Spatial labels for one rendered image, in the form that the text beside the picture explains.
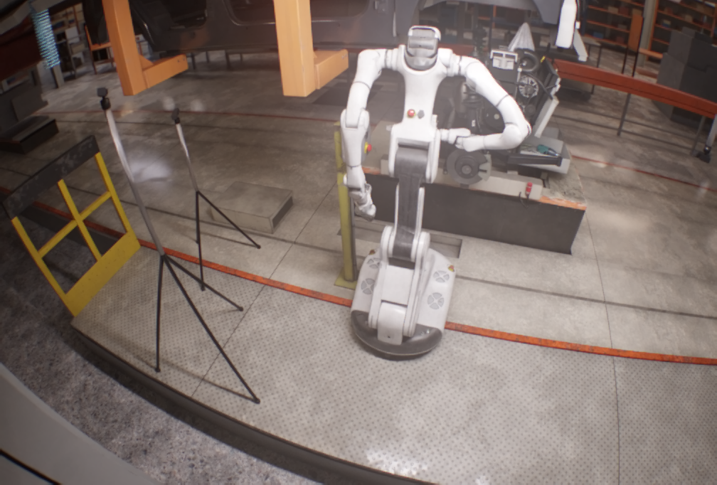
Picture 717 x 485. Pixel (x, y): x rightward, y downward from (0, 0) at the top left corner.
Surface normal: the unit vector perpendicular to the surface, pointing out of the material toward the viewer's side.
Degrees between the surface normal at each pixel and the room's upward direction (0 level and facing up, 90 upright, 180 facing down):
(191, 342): 0
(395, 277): 52
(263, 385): 0
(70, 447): 90
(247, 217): 90
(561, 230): 90
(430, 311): 38
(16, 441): 90
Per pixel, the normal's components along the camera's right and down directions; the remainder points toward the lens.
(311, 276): -0.03, -0.79
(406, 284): -0.27, -0.04
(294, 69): -0.32, 0.58
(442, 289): -0.23, -0.27
